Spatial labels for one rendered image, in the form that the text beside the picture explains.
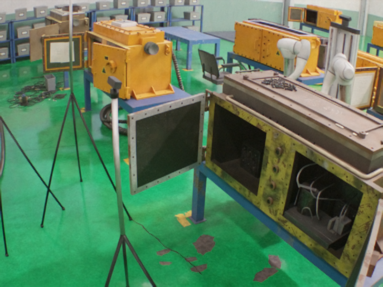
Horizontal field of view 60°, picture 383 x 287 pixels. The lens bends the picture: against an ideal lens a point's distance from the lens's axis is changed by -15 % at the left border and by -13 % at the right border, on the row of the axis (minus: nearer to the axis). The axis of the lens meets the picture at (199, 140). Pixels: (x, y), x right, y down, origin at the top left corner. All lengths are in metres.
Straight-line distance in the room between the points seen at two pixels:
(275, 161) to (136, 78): 2.42
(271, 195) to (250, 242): 0.94
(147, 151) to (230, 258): 1.13
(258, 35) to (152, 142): 4.02
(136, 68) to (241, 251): 2.30
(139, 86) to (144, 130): 2.00
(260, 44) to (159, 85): 2.26
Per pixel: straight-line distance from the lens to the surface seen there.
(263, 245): 3.22
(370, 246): 1.45
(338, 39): 3.43
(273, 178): 2.32
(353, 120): 2.20
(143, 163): 2.48
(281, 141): 2.19
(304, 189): 2.25
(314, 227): 2.25
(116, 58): 4.21
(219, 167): 2.77
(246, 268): 2.99
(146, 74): 4.35
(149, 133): 2.43
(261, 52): 6.19
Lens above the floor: 2.09
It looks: 26 degrees down
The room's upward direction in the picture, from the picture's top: 3 degrees clockwise
